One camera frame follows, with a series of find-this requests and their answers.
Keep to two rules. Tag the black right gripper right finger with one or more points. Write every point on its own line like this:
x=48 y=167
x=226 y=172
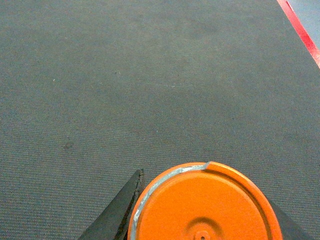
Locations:
x=290 y=230

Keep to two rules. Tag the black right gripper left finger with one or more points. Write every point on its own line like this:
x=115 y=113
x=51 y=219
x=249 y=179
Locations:
x=113 y=222

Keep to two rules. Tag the orange cylindrical cap 4680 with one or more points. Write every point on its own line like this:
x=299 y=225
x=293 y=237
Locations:
x=203 y=201

